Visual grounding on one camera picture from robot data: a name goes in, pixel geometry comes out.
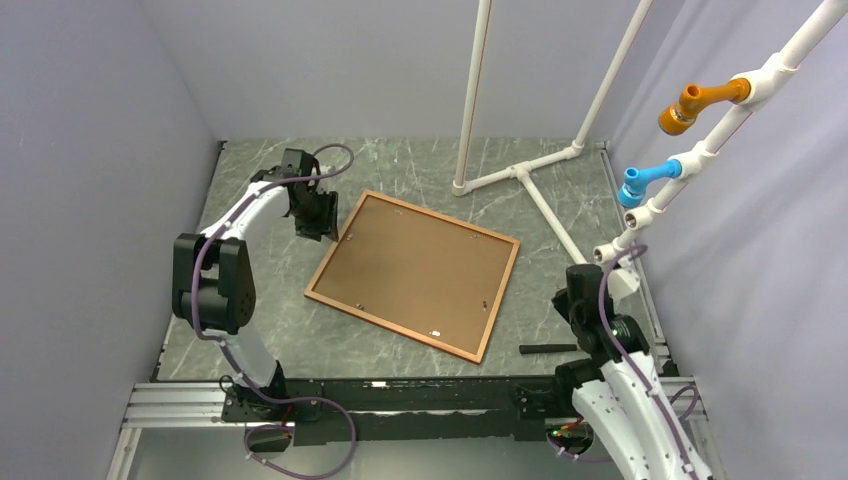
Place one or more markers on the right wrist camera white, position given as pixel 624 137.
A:
pixel 623 280

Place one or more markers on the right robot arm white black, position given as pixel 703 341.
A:
pixel 617 389

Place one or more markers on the white PVC pipe stand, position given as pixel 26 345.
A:
pixel 607 51

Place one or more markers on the blue pipe fitting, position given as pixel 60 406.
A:
pixel 636 181

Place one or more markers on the black handle hammer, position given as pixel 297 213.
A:
pixel 534 349

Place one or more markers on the orange pipe fitting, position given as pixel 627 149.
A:
pixel 680 115

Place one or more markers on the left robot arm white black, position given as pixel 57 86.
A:
pixel 213 285

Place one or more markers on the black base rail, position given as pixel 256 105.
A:
pixel 523 408

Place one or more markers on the red wooden picture frame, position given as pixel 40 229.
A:
pixel 411 278

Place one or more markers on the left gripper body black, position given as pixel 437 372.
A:
pixel 317 216

